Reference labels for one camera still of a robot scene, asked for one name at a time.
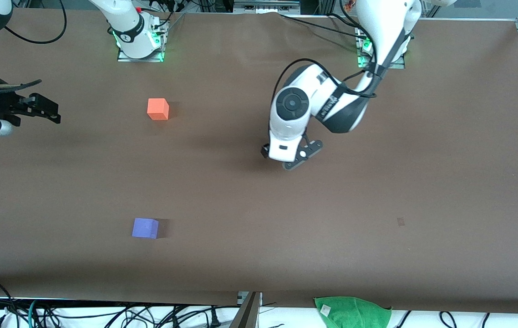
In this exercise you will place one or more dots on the green microfibre cloth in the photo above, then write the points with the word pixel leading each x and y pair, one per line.
pixel 354 314

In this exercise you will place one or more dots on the orange foam block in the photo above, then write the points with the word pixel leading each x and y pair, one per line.
pixel 157 109

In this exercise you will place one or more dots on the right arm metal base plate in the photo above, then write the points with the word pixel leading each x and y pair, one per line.
pixel 124 56

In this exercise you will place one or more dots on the purple foam block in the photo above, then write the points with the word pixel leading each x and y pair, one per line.
pixel 144 228

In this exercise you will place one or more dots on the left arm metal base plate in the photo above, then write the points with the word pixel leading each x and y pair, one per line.
pixel 398 64

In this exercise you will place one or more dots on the aluminium post with bracket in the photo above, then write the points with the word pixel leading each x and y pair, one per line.
pixel 246 314

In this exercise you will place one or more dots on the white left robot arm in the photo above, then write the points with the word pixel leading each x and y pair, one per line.
pixel 295 105

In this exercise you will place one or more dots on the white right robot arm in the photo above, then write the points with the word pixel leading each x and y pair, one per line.
pixel 128 27

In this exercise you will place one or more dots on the aluminium rail with sockets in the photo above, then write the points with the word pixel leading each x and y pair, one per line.
pixel 266 6

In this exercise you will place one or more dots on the brown table cover sheet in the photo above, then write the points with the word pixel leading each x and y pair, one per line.
pixel 259 218

